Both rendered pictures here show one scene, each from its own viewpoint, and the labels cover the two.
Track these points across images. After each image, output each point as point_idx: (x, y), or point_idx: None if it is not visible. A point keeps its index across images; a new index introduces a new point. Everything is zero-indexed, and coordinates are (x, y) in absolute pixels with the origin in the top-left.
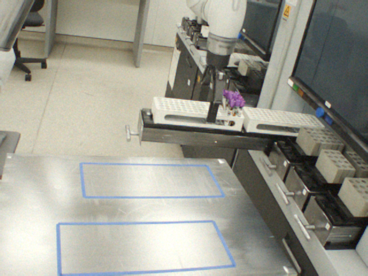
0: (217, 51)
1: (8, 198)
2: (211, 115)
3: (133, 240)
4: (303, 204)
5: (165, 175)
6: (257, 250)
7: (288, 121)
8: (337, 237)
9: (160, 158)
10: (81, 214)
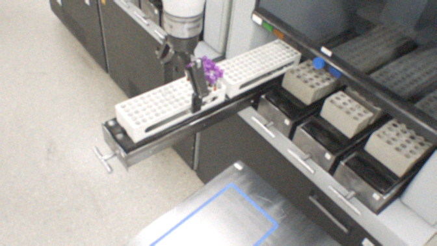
0: (186, 36)
1: None
2: (196, 105)
3: None
4: (330, 167)
5: (205, 231)
6: None
7: (266, 65)
8: (386, 200)
9: (183, 205)
10: None
